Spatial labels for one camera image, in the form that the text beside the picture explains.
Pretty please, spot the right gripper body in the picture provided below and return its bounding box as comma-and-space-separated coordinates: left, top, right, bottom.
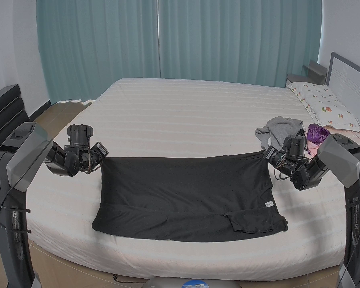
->
263, 147, 286, 170

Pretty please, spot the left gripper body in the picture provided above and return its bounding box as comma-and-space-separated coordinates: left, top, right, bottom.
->
85, 142, 110, 173

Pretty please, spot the black T-shirt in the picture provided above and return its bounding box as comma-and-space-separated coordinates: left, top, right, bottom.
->
91, 150, 288, 243

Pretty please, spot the grey garment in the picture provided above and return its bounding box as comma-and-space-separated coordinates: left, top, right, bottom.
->
255, 116, 305, 150

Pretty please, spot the pink garment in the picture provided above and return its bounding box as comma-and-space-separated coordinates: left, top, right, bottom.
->
306, 141, 319, 157

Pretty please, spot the purple garment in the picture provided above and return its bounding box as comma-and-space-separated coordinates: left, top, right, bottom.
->
307, 124, 330, 145

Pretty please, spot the white printed pillow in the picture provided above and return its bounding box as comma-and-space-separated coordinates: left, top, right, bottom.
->
286, 82, 360, 131

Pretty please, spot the grey bedside table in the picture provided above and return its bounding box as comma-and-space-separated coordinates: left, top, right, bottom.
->
286, 59, 328, 86

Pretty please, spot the bed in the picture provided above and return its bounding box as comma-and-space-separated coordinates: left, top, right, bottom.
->
27, 52, 360, 281

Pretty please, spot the black chest of drawers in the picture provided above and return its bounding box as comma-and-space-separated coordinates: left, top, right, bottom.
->
0, 84, 27, 145

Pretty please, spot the blue-green curtain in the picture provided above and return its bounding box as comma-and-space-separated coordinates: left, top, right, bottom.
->
157, 0, 323, 88
36, 0, 161, 105

